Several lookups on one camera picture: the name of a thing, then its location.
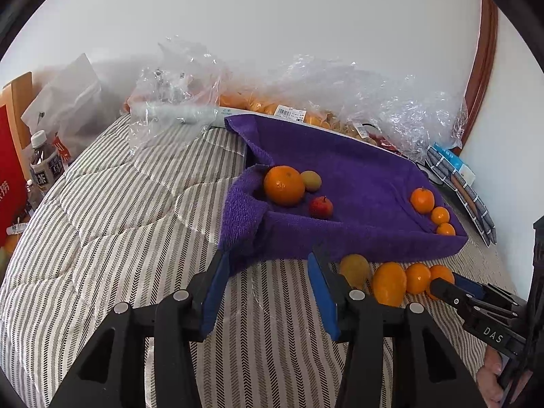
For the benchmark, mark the bag of oranges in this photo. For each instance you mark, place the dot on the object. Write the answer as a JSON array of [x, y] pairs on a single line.
[[255, 104]]

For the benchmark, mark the yellow round fruit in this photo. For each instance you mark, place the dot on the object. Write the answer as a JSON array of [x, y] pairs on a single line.
[[355, 270]]

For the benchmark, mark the white plastic roll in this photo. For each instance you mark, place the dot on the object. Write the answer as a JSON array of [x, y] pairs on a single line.
[[182, 113]]

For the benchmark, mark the white charger block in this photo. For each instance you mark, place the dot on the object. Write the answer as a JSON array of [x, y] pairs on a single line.
[[467, 174]]

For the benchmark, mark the purple towel covered tray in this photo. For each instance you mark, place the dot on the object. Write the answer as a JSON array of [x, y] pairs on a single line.
[[361, 170]]

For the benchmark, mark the brown wooden door frame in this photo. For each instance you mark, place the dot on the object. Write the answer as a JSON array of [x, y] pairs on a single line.
[[484, 59]]

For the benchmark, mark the white plastic bag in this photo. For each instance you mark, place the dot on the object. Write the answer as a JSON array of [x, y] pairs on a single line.
[[70, 97]]

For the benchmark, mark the wooden headboard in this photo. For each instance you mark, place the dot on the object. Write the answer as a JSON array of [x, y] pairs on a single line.
[[19, 93]]

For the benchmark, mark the tea bottle with white cap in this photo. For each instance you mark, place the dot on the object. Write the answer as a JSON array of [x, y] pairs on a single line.
[[44, 165]]

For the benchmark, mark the yellow-orange oval citrus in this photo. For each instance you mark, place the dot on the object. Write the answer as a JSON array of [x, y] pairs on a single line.
[[389, 284]]

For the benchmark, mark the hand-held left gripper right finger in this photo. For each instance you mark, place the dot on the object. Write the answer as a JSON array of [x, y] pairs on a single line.
[[325, 297]]

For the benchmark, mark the blue checked cloth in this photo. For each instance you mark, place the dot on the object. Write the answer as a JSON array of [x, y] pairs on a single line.
[[480, 216]]

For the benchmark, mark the person's right hand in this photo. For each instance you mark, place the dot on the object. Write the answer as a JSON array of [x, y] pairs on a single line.
[[491, 376]]

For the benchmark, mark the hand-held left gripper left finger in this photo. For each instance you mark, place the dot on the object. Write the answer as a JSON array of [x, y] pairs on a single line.
[[214, 293]]

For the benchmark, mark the mandarin orange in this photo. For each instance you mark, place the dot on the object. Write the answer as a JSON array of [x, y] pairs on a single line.
[[440, 215], [418, 278], [422, 200], [446, 229], [442, 273]]

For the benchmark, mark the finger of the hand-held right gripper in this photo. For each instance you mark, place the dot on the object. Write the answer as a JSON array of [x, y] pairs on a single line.
[[446, 293], [471, 288]]

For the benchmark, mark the large crumpled clear plastic bag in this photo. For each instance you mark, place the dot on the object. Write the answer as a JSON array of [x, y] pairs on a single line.
[[382, 93]]

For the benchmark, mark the large orange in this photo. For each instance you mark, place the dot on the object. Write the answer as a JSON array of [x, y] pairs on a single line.
[[284, 185]]

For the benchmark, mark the red paper bag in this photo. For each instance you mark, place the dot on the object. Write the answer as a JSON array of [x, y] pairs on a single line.
[[8, 170]]

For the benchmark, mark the small clear bottle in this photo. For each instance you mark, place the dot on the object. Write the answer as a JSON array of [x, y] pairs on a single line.
[[32, 193]]

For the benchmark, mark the blue tissue pack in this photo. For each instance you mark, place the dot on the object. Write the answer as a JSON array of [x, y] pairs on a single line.
[[450, 157]]

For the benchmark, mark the bag of brown nuts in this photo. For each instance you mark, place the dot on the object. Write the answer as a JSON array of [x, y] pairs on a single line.
[[355, 129]]

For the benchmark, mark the yellow-green round fruit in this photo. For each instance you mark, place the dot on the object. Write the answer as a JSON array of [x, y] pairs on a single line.
[[311, 180]]

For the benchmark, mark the small red apple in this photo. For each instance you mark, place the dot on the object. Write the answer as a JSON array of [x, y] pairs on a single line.
[[321, 207]]

